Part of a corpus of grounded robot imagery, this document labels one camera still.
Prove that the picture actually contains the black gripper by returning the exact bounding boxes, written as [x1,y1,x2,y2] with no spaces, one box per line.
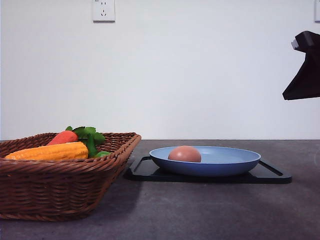
[282,31,320,101]

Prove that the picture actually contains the brown egg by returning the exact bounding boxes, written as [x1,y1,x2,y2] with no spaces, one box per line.
[168,145,202,162]

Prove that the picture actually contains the blue round plate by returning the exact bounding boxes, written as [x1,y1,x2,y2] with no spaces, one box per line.
[149,146,261,177]

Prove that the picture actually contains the brown wicker basket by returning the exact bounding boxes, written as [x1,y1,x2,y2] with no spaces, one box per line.
[0,132,141,222]

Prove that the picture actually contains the black rectangular tray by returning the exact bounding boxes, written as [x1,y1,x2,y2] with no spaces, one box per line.
[124,156,292,184]

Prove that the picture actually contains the green toy pepper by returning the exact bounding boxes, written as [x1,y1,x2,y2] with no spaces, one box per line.
[96,151,111,158]

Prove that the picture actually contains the orange toy carrot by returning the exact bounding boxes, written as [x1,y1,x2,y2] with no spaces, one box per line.
[47,126,106,156]

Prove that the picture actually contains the yellow toy corn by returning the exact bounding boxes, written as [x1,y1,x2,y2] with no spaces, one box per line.
[5,142,89,161]

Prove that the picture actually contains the white wall plate right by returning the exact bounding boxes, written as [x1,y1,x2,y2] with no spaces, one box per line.
[314,0,320,24]

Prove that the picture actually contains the white wall socket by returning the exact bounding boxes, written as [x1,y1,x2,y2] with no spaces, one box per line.
[92,0,116,24]

